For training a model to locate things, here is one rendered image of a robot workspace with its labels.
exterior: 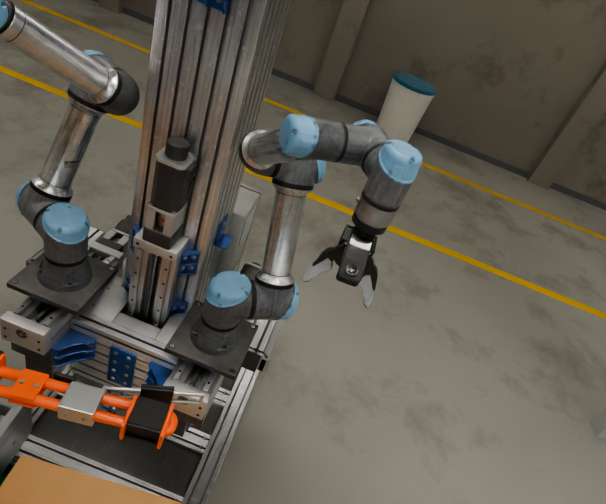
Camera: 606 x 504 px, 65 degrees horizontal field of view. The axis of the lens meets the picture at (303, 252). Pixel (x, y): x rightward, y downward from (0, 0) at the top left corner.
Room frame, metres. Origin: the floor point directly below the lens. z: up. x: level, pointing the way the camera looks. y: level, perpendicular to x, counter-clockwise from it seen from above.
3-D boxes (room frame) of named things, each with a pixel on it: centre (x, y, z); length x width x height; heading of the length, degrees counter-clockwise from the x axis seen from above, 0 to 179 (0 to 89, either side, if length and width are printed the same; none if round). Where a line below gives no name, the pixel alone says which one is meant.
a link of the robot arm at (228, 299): (0.98, 0.15, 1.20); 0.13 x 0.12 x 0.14; 120
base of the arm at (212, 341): (0.98, 0.15, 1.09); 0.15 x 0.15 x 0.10
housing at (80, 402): (0.51, 0.30, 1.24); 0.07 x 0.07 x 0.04; 8
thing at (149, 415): (0.52, 0.16, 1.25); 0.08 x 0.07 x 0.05; 98
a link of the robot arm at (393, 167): (0.81, -0.10, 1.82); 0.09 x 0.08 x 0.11; 30
